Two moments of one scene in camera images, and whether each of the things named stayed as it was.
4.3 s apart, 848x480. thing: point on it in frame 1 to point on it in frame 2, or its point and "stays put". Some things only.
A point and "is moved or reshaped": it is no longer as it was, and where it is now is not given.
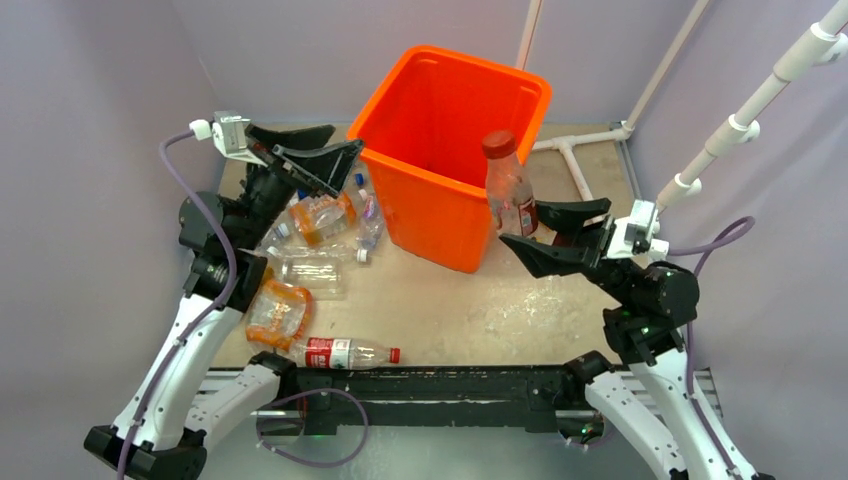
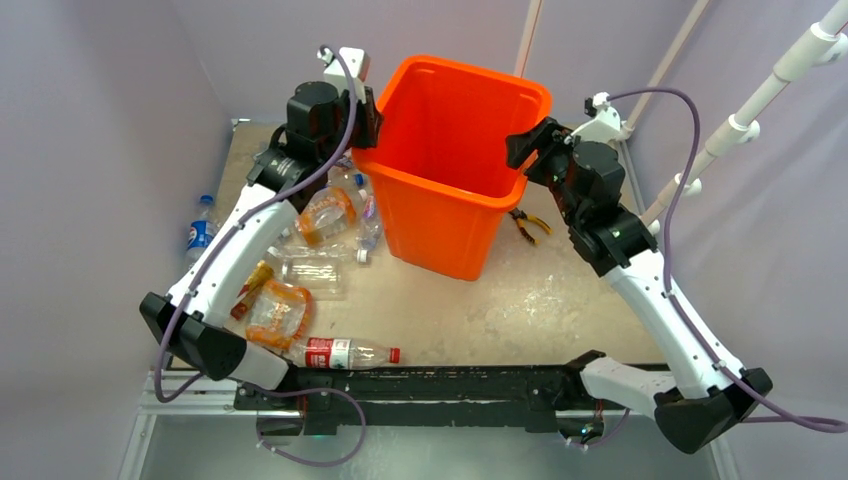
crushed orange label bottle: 279,312 stays put
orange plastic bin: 421,132 is moved or reshaped
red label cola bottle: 338,353 stays put
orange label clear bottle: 318,217 stays put
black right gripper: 566,216 to 519,146
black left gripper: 315,171 to 371,118
